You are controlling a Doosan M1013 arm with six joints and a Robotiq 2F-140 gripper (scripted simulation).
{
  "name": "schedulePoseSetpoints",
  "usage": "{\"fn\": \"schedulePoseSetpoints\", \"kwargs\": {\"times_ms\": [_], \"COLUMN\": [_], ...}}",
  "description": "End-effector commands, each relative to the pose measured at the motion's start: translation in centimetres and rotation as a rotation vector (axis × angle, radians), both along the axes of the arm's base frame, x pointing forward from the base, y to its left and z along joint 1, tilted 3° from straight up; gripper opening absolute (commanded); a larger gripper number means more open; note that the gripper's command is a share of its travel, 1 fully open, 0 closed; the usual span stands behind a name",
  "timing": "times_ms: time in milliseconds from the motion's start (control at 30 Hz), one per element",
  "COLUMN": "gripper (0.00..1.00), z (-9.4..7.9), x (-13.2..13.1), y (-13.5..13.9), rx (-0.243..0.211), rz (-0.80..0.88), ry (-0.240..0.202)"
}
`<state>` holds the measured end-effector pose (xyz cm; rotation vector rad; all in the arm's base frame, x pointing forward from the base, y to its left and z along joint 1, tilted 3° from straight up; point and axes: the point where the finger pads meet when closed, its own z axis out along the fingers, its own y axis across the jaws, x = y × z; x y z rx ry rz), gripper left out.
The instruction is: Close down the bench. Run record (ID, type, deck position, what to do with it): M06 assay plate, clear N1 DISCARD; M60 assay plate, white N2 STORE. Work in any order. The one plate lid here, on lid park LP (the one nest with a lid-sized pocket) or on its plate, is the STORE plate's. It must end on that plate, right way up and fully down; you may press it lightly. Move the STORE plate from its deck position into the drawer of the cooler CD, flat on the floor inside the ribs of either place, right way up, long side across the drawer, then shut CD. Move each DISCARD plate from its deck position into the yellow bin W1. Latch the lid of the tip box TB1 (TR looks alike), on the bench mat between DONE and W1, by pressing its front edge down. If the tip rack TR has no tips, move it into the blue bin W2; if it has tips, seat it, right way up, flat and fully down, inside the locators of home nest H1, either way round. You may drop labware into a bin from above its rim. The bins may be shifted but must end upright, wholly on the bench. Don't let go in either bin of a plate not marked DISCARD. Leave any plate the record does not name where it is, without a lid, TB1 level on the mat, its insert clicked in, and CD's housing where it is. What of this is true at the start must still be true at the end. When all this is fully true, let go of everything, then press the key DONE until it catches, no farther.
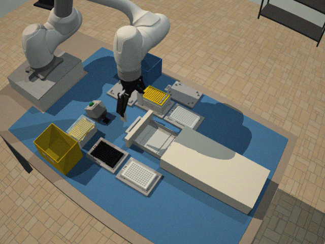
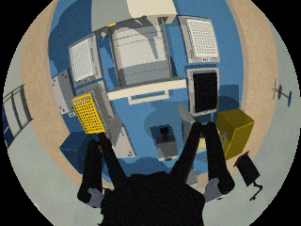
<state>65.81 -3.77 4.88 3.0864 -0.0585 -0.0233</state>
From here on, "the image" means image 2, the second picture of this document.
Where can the yellow open-top bin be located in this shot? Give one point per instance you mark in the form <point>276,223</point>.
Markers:
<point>233,137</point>

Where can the blue open-top bin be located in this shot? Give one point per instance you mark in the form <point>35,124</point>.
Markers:
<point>74,149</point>

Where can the blue bench mat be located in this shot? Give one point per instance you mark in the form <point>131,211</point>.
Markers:
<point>72,21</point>

